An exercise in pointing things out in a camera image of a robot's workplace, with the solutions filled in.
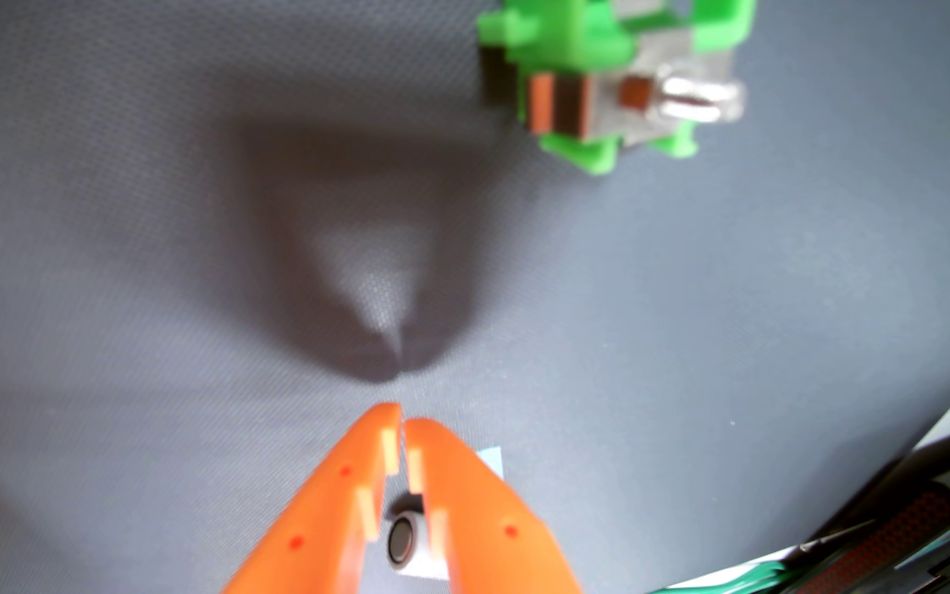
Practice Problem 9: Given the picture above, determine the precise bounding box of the white cylindrical battery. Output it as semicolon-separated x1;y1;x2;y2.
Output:
386;495;450;580

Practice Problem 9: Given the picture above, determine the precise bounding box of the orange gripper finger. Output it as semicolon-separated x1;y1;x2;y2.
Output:
403;417;583;594
223;403;404;594

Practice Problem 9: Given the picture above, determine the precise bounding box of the grey fabric mat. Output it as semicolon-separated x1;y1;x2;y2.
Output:
0;0;950;594

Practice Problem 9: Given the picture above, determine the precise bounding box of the green battery holder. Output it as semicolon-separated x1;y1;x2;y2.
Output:
475;0;758;176

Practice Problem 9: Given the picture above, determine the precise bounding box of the black device with red mesh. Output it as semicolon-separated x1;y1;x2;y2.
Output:
788;412;950;594

